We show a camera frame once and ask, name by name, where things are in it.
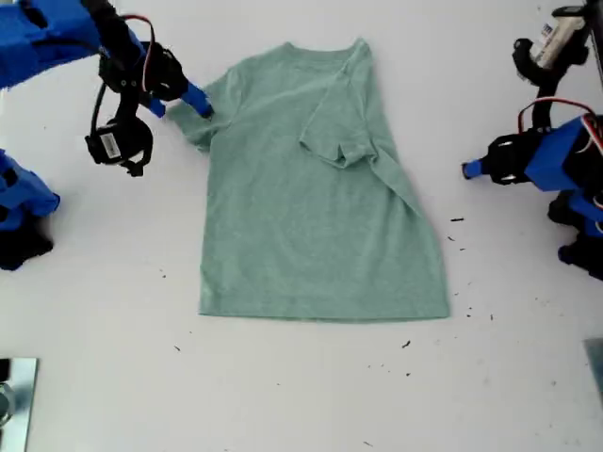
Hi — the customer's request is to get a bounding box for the green t-shirt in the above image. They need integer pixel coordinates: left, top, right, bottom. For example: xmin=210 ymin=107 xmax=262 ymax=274
xmin=165 ymin=36 xmax=449 ymax=325

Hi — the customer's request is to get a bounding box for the wide steel plate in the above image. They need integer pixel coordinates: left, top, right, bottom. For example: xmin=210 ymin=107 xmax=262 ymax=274
xmin=0 ymin=357 xmax=40 ymax=452

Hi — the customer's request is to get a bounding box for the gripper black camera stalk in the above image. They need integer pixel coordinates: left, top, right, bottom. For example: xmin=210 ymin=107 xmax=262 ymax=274
xmin=115 ymin=89 xmax=142 ymax=126
xmin=531 ymin=77 xmax=564 ymax=136

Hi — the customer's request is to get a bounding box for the gripper red white wire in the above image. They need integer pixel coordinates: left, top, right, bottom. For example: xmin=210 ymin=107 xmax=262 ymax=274
xmin=117 ymin=15 xmax=157 ymax=93
xmin=516 ymin=96 xmax=603 ymax=156

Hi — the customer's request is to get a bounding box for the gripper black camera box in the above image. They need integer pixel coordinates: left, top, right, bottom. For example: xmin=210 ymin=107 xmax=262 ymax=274
xmin=512 ymin=5 xmax=591 ymax=89
xmin=84 ymin=120 xmax=155 ymax=178

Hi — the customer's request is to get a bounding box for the gripper black camera cable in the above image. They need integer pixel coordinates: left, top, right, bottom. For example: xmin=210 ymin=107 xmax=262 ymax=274
xmin=89 ymin=84 xmax=110 ymax=140

